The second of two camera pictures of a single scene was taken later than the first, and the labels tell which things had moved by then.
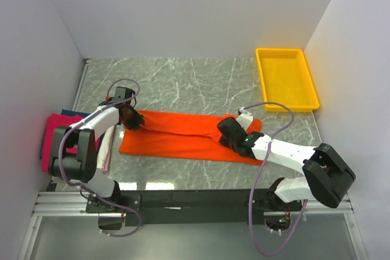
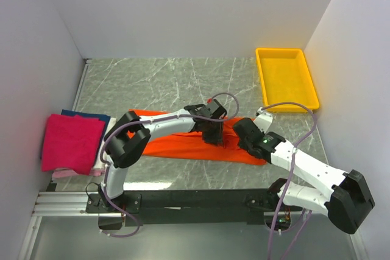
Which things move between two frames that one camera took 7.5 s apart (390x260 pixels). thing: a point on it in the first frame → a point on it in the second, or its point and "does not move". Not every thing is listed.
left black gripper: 138,120 → 217,139
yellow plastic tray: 285,79 does not move
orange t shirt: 182,135 does not move
